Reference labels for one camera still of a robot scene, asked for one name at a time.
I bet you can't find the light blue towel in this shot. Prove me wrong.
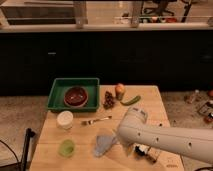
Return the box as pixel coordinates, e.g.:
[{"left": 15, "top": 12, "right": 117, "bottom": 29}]
[{"left": 93, "top": 135, "right": 117, "bottom": 157}]

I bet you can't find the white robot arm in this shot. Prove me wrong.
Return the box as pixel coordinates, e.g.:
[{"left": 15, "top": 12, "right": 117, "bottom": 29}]
[{"left": 116, "top": 107, "right": 213, "bottom": 164}]

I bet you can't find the orange and green fruit toy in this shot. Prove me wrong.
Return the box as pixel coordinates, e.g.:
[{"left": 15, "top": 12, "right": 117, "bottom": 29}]
[{"left": 115, "top": 83, "right": 125, "bottom": 101}]

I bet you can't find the dark purple grape bunch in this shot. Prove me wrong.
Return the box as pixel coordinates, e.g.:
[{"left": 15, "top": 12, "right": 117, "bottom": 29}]
[{"left": 103, "top": 91, "right": 115, "bottom": 109}]

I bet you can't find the dark red bowl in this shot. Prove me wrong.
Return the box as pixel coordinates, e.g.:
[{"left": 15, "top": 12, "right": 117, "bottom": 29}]
[{"left": 64, "top": 86, "right": 88, "bottom": 107}]

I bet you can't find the green cucumber toy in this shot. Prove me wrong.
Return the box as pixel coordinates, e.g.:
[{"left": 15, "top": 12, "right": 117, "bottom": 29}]
[{"left": 120, "top": 95, "right": 141, "bottom": 106}]

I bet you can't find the green plastic tray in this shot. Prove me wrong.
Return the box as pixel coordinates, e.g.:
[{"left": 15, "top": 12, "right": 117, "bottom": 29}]
[{"left": 47, "top": 78, "right": 100, "bottom": 112}]

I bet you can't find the golden metal fork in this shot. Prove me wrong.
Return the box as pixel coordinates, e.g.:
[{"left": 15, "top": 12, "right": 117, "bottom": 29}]
[{"left": 81, "top": 116, "right": 112, "bottom": 126}]

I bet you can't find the green plastic cup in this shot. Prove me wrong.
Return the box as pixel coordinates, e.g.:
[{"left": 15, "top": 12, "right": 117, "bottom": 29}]
[{"left": 58, "top": 139, "right": 75, "bottom": 157}]

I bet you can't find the brown wooden block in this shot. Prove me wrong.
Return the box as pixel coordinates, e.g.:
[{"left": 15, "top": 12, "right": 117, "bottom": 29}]
[{"left": 147, "top": 147, "right": 161, "bottom": 163}]

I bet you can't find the black office chair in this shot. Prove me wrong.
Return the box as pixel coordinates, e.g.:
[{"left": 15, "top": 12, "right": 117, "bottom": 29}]
[{"left": 144, "top": 0, "right": 176, "bottom": 16}]

